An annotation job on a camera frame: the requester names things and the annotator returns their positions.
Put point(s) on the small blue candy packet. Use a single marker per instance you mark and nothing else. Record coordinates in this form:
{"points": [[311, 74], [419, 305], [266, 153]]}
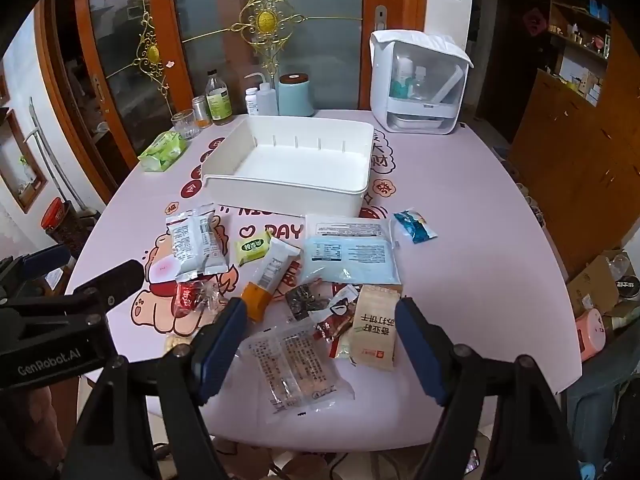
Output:
{"points": [[415, 226]]}

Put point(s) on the red lid floor container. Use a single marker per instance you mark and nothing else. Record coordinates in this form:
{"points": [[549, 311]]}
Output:
{"points": [[63, 225]]}

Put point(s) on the pink piggy bank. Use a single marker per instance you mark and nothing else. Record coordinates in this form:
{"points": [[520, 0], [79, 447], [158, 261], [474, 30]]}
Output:
{"points": [[591, 334]]}

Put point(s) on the wooden cabinet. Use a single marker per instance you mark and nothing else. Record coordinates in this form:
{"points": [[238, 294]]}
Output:
{"points": [[580, 161]]}

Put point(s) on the green wet wipes pack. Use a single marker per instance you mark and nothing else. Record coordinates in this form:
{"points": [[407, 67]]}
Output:
{"points": [[163, 152]]}

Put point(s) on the brown white chocolate packet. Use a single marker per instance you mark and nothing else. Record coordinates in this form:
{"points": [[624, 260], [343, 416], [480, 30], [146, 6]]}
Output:
{"points": [[337, 316]]}

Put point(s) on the small white pill bottle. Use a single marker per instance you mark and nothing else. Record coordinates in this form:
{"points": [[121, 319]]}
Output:
{"points": [[251, 101]]}

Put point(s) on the clear drinking glass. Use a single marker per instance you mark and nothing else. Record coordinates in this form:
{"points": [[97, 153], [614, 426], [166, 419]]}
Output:
{"points": [[185, 124]]}

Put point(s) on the white squeeze wash bottle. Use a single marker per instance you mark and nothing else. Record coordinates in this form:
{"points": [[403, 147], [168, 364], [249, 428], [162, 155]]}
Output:
{"points": [[266, 96]]}

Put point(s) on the teal canister brown lid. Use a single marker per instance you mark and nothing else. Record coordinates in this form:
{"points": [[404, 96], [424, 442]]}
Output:
{"points": [[294, 97]]}

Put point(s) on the white plastic storage bin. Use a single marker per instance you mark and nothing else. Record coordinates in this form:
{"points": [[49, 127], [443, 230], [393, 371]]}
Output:
{"points": [[292, 165]]}

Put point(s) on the small green snack packet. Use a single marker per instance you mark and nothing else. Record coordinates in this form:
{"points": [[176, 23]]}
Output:
{"points": [[251, 249]]}

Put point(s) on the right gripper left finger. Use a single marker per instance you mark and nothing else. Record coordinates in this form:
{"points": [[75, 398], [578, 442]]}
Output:
{"points": [[190, 375]]}

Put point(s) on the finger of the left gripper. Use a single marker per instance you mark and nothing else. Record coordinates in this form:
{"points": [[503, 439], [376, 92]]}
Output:
{"points": [[116, 285], [15, 271]]}

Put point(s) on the clear cake snack packet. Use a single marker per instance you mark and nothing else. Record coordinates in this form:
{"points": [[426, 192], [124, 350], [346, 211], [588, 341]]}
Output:
{"points": [[297, 378]]}

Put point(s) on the red clear candy packet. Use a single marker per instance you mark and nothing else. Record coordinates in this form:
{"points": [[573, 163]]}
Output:
{"points": [[197, 296]]}

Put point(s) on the dark dried fruit packet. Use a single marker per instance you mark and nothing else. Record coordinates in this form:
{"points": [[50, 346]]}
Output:
{"points": [[306, 298]]}

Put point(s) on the cardboard box on floor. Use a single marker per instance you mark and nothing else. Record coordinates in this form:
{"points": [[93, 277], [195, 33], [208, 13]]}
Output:
{"points": [[604, 284]]}

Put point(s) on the glass bottle green label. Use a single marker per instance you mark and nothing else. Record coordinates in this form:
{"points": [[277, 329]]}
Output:
{"points": [[217, 98]]}

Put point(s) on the silver grey snack packet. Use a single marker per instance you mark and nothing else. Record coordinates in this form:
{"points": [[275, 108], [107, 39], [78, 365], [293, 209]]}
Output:
{"points": [[195, 245]]}

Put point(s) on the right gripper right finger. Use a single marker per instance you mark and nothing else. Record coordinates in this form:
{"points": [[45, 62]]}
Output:
{"points": [[453, 377]]}

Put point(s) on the beige noodle cake packet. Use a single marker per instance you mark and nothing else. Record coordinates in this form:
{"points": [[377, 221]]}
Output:
{"points": [[173, 340]]}

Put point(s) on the white orange snack bar packet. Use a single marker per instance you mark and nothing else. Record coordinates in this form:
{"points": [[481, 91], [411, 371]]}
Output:
{"points": [[260, 289]]}

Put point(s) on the small silver tin can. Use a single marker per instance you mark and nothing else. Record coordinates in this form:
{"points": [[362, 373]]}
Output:
{"points": [[201, 113]]}

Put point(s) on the light blue snack bag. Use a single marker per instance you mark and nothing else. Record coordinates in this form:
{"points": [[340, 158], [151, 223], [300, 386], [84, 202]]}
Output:
{"points": [[349, 260]]}

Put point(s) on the white dispenser box appliance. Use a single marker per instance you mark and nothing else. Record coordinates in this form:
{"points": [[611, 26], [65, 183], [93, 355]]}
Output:
{"points": [[418, 81]]}

